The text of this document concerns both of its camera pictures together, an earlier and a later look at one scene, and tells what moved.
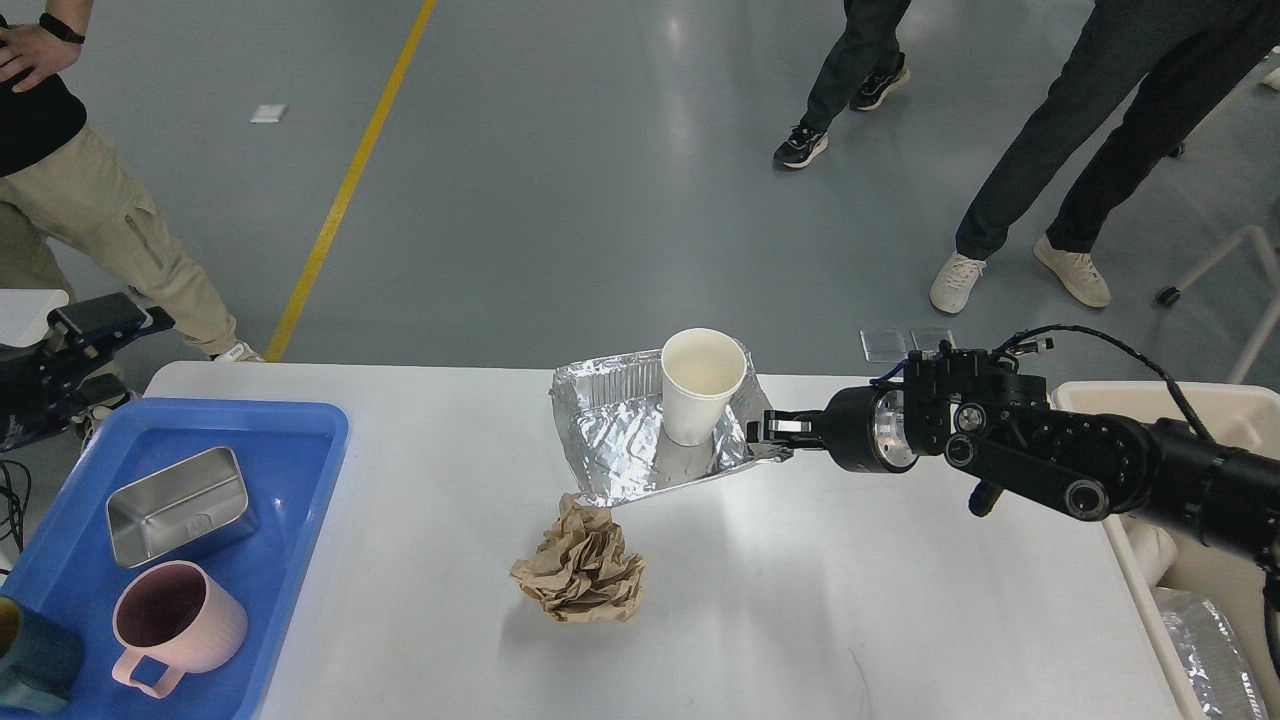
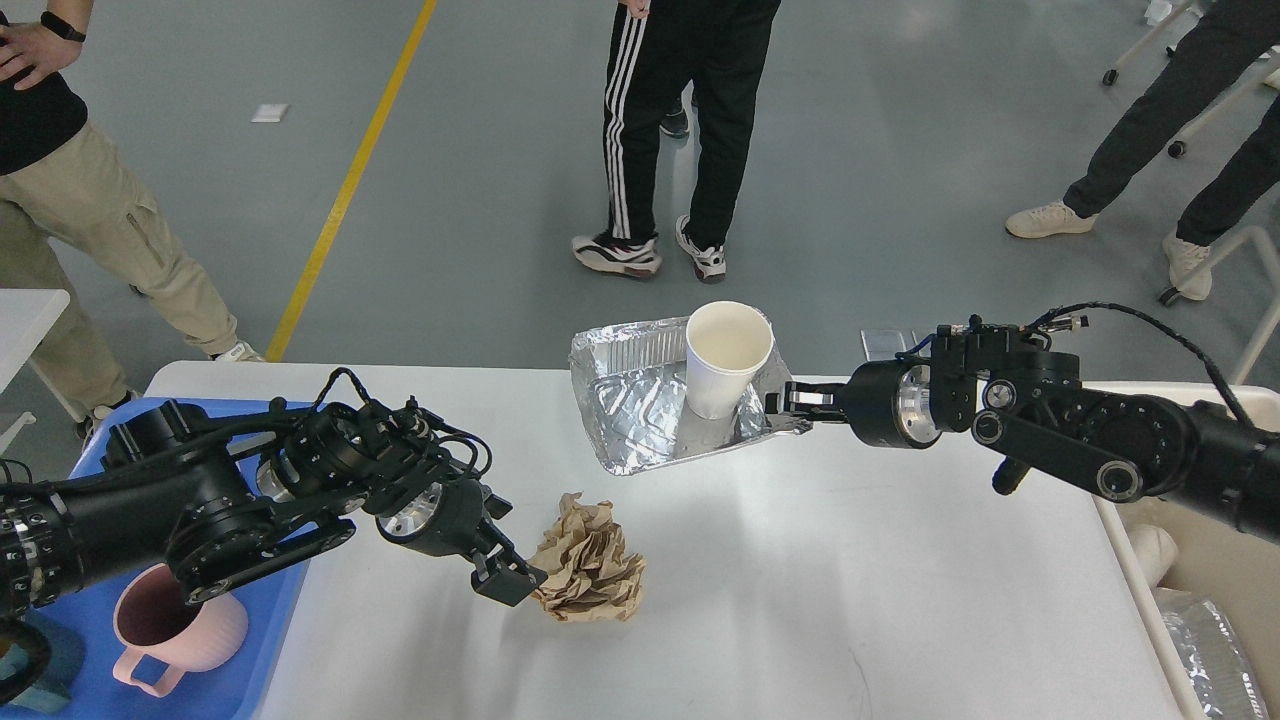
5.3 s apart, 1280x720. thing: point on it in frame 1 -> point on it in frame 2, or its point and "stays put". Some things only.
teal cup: (41, 668) stays put
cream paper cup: (701, 368) -> (727, 345)
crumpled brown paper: (582, 570) stays put
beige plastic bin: (1237, 414) stays put
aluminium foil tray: (614, 410) -> (659, 389)
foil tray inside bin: (1221, 677) stays put
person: (864, 65) -> (676, 122)
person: (1187, 53) -> (1232, 40)
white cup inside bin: (1153, 548) stays put
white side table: (24, 314) stays put
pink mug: (174, 613) stays put
